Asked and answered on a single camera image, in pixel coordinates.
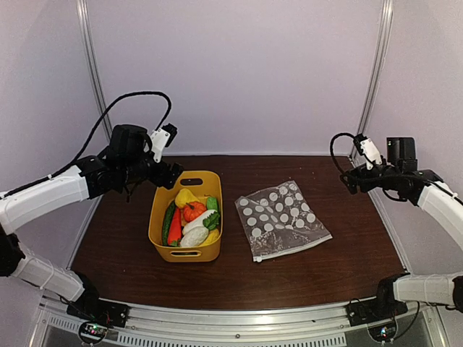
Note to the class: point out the orange toy carrot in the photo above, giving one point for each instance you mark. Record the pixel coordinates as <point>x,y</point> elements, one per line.
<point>175,230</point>

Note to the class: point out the polka dot zip bag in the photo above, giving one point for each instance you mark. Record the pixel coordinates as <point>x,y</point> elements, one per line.
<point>278,221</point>

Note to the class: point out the yellow plastic basket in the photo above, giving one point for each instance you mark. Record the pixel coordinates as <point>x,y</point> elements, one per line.
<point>202,184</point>

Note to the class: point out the light green toy gourd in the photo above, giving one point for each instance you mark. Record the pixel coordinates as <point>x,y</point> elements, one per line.
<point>212,204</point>

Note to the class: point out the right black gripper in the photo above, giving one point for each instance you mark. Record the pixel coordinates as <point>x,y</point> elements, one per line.
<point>365,186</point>

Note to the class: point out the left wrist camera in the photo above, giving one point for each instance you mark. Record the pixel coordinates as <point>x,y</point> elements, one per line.
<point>161,139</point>

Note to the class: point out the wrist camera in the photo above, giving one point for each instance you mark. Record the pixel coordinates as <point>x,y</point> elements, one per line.
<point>161,139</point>
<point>367,149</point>

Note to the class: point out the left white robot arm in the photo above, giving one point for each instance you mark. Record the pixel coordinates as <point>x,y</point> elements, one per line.
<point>132,157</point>

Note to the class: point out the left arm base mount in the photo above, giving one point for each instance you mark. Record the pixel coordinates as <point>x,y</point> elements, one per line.
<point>100,316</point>

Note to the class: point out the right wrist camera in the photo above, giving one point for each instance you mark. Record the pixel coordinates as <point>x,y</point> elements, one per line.
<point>367,149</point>

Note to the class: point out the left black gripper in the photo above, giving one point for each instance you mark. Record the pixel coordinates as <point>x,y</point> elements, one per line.
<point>160,179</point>

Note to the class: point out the dark green toy cucumber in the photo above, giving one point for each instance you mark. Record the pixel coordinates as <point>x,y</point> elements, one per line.
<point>169,214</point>

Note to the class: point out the aluminium frame post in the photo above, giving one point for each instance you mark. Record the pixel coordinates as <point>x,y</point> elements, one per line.
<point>383,38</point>
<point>87,41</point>

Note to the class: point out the orange toy pumpkin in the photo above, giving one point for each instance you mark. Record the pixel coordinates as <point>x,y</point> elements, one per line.
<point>192,210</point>

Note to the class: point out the left aluminium frame post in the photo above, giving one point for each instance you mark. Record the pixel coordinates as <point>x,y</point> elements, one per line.
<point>87,41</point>

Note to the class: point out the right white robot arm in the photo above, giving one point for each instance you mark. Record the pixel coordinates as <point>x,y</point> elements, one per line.
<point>398,176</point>

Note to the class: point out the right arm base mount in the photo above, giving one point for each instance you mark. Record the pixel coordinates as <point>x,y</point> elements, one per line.
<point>381,320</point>

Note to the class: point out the yellow toy pepper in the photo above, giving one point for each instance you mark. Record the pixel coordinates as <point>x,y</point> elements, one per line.
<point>184,197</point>

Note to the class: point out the right aluminium frame post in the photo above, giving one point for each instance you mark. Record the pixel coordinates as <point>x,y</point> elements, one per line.
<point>383,38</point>

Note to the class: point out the front aluminium rail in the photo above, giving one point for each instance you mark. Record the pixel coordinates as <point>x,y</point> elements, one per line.
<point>323,325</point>

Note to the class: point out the white toy radish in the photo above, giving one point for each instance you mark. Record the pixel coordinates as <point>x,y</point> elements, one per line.
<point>208,219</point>

